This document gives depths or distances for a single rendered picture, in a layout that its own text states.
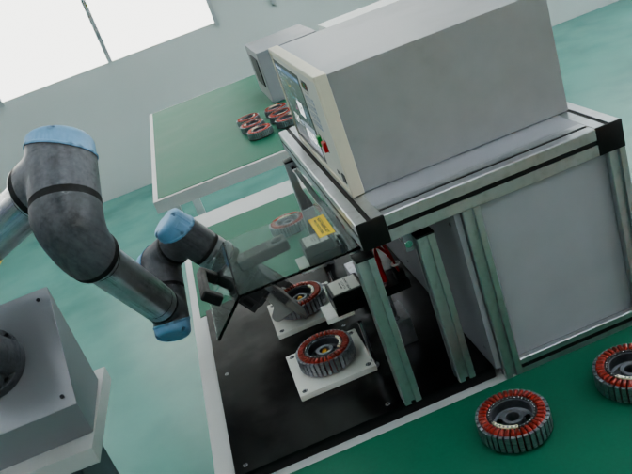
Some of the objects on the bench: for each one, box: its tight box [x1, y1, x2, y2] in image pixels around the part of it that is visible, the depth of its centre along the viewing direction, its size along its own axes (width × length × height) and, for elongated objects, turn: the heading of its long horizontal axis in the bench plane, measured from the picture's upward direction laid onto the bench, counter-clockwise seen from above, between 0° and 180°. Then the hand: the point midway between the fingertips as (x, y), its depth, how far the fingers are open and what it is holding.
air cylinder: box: [393, 301, 418, 346], centre depth 142 cm, size 5×8×6 cm
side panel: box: [460, 146, 632, 380], centre depth 121 cm, size 28×3×32 cm, turn 138°
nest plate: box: [286, 328, 377, 402], centre depth 141 cm, size 15×15×1 cm
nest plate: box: [267, 281, 330, 340], centre depth 163 cm, size 15×15×1 cm
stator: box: [475, 389, 553, 453], centre depth 112 cm, size 11×11×4 cm
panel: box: [387, 213, 501, 369], centre depth 149 cm, size 1×66×30 cm, turn 48°
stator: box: [284, 281, 326, 320], centre depth 162 cm, size 11×11×4 cm
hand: (302, 301), depth 163 cm, fingers open, 14 cm apart
